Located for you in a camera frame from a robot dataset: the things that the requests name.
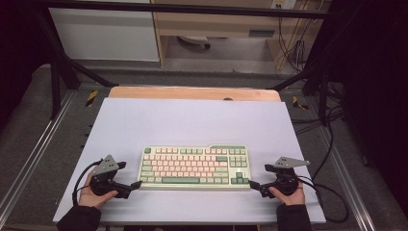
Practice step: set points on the white cabinet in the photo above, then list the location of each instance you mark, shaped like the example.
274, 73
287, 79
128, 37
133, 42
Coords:
102, 35

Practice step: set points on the yellow clamp left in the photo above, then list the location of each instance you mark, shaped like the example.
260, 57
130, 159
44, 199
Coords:
91, 97

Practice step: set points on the person's left hand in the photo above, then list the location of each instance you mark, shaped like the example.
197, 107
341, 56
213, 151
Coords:
89, 199

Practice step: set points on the black curtain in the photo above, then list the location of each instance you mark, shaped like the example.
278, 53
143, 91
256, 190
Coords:
16, 48
375, 80

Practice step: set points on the light wooden desk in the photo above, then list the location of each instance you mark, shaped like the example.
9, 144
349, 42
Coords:
218, 27

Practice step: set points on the yellow clamp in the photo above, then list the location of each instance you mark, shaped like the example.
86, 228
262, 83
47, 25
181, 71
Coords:
299, 104
91, 97

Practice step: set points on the black metal crossbar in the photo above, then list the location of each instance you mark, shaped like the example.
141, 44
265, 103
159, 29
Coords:
192, 8

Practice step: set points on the yellow clamp right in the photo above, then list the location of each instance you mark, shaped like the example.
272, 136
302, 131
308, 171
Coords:
299, 104

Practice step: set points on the white power strip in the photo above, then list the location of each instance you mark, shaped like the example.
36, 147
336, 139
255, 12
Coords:
284, 4

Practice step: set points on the aluminium rail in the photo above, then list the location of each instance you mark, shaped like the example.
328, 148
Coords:
349, 183
35, 154

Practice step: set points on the light wooden table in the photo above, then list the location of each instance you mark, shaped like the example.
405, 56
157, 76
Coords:
179, 93

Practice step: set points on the green and cream mechanical keyboard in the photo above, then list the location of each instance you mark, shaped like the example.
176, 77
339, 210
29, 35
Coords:
192, 179

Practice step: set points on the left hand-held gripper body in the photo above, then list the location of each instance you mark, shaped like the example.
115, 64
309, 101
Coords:
104, 183

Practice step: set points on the white chair base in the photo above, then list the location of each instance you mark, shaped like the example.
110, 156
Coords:
194, 40

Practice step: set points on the black metal stand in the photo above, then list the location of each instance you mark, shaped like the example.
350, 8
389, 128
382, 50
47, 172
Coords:
322, 93
55, 83

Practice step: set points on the person's right hand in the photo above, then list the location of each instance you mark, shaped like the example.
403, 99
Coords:
293, 199

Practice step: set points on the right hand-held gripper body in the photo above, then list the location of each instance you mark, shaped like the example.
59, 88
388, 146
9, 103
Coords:
285, 183

